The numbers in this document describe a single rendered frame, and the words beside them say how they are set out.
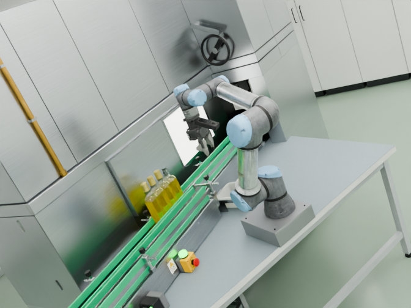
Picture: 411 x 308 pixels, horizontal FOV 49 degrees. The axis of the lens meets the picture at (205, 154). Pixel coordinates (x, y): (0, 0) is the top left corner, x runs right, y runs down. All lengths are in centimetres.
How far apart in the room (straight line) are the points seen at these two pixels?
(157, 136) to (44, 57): 76
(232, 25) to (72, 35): 106
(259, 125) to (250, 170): 24
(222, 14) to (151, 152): 101
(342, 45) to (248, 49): 289
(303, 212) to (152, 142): 92
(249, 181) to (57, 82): 99
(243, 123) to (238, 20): 131
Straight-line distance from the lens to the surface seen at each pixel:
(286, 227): 209
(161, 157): 255
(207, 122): 212
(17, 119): 205
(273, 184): 206
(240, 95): 192
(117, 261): 218
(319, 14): 567
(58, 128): 216
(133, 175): 238
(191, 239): 228
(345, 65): 578
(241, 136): 169
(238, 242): 224
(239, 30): 292
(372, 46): 564
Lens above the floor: 194
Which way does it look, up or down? 20 degrees down
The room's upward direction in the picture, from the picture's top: 24 degrees counter-clockwise
